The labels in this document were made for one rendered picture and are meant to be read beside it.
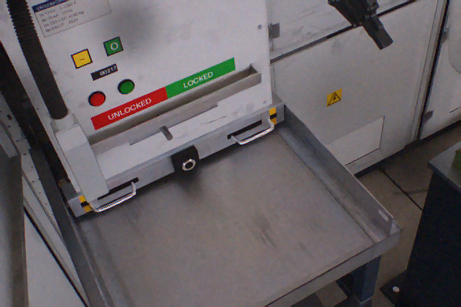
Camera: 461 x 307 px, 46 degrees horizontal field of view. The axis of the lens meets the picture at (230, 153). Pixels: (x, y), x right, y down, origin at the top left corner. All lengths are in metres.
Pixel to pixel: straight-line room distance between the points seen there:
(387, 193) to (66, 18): 1.65
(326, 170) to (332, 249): 0.21
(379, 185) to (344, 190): 1.12
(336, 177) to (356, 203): 0.08
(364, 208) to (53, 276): 1.05
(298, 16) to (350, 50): 0.28
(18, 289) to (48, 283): 0.64
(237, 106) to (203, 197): 0.22
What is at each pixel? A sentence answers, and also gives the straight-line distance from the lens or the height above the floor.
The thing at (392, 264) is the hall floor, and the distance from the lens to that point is 2.13.
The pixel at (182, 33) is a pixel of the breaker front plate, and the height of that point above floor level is 1.20.
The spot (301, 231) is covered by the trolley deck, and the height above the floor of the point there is 0.85.
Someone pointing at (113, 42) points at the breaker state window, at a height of 1.24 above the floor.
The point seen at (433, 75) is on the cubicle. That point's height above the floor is 0.42.
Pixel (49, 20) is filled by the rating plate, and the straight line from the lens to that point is 0.97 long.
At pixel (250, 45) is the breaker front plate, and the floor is 1.11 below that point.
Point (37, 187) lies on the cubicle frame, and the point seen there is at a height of 0.71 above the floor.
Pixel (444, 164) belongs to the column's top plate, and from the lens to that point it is 1.44.
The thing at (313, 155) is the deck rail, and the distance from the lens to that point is 1.29.
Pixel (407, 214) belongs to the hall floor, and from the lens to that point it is 2.27.
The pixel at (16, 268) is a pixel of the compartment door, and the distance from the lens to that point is 1.26.
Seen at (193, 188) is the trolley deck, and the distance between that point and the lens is 1.25.
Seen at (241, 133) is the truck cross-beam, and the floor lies 0.89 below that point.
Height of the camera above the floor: 1.81
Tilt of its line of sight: 48 degrees down
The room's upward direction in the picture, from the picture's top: 8 degrees counter-clockwise
